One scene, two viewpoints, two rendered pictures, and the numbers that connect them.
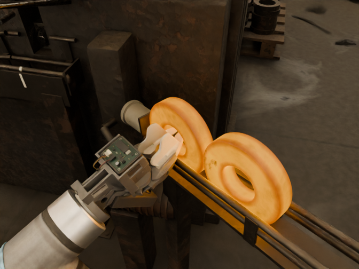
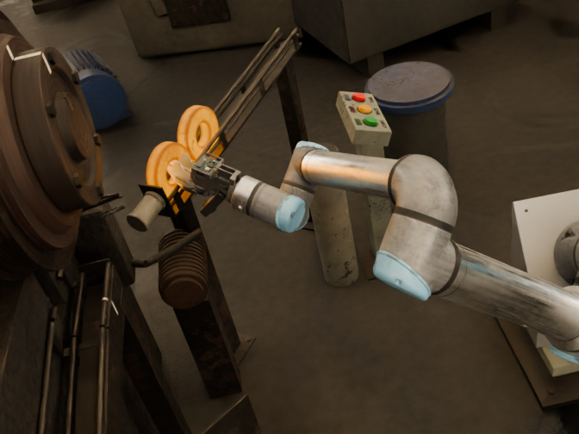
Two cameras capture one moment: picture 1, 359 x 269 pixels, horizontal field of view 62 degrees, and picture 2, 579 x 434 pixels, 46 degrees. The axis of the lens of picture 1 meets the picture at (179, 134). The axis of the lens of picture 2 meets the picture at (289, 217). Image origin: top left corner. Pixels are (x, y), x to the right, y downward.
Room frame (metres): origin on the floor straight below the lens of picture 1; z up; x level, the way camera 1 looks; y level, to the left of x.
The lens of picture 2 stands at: (0.51, 1.54, 1.67)
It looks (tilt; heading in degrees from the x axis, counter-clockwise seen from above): 38 degrees down; 256
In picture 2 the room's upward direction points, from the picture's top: 13 degrees counter-clockwise
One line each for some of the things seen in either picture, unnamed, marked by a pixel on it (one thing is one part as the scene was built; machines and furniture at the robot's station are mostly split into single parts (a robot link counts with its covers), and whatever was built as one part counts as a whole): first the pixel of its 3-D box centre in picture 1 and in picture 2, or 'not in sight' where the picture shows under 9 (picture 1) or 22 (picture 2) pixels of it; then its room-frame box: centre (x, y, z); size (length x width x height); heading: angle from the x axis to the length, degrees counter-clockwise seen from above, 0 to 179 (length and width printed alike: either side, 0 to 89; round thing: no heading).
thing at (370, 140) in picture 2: not in sight; (374, 188); (-0.19, -0.10, 0.31); 0.24 x 0.16 x 0.62; 76
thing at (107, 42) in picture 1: (118, 82); (99, 244); (0.64, 0.15, 0.68); 0.11 x 0.08 x 0.24; 166
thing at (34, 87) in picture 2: not in sight; (64, 129); (0.59, 0.41, 1.11); 0.28 x 0.06 x 0.28; 76
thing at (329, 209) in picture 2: not in sight; (331, 218); (-0.03, -0.10, 0.26); 0.12 x 0.12 x 0.52
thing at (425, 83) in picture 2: not in sight; (412, 131); (-0.52, -0.44, 0.22); 0.32 x 0.32 x 0.43
